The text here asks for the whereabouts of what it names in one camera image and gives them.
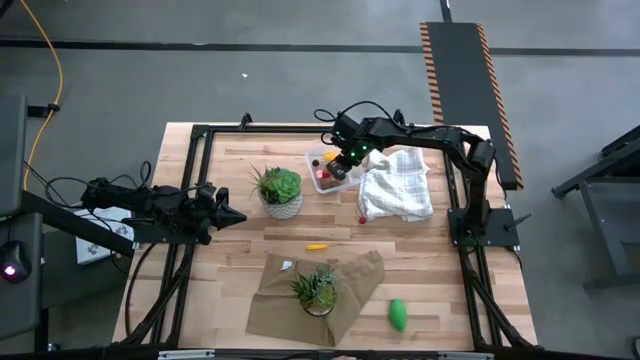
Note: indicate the yellow banana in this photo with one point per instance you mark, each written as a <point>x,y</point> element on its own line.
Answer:
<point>330,156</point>

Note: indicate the green succulent in white pot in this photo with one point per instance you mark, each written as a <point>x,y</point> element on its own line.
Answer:
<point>280,187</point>

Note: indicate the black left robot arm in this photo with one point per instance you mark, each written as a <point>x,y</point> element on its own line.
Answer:
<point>160,205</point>

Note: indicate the grey panel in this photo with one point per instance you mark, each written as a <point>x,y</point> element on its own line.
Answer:
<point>12,155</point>

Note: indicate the small yellow pepper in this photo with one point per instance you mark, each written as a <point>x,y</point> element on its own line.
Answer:
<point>316,246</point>

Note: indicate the white checked towel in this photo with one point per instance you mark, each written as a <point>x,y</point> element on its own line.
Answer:
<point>395,190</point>

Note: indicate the red strawberry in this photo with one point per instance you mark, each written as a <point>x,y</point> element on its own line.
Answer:
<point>326,175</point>

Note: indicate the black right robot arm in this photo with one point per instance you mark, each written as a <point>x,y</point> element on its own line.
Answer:
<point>425,136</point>

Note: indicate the mixed succulents in black pot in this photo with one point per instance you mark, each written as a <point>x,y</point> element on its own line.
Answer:
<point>315,292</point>

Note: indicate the green cucumber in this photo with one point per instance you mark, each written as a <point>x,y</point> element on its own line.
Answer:
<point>398,315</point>

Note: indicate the black floor mat striped edges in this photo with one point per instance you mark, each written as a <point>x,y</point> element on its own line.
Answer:
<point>460,75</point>

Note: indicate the white box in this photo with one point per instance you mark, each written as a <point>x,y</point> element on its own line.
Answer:
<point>95,247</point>

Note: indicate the clear plastic tupperware container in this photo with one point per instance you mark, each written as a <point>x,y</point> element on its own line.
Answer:
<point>356,177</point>

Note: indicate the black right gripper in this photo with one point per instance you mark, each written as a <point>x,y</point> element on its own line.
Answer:
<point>357,152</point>

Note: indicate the black aluminium rig frame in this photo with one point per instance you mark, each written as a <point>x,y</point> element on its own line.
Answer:
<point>275,129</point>

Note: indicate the grey metal cart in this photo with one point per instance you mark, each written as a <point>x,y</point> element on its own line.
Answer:
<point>605,210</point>

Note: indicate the black diagonal support beam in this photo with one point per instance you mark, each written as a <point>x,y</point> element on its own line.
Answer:
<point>75,222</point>

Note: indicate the tan cloth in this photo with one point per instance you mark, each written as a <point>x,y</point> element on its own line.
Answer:
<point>280,310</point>

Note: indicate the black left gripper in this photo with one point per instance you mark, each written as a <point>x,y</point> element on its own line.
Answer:
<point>207,215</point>

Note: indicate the pink raspberry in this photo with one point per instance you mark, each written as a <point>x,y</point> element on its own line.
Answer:
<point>318,173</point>

